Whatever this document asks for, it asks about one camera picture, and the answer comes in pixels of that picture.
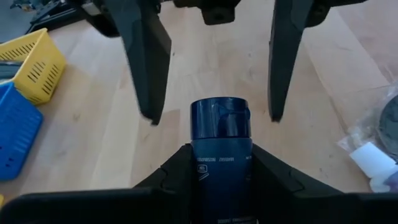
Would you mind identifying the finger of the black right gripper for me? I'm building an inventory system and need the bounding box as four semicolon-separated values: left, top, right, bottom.
104;0;173;126
267;0;315;123

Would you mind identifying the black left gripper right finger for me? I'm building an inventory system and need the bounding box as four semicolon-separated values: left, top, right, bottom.
250;142;345;224

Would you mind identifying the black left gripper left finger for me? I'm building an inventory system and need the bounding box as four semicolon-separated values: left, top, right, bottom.
132;142;195;224

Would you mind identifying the dark blue bottle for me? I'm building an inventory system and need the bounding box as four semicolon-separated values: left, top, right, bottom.
189;96;254;224

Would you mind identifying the white toothpaste tube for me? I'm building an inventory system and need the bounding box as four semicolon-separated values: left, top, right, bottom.
349;141;398;194

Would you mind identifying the yellow plastic basket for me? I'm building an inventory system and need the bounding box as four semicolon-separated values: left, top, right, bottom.
0;27;67;106

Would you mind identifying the clear bag with black item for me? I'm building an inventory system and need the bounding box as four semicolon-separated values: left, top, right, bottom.
336;83;398;163

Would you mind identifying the blue plastic basket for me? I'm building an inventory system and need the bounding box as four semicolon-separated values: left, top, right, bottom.
0;81;44;182

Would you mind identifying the black table frame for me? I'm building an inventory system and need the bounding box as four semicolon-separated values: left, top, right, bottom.
25;0;104;35

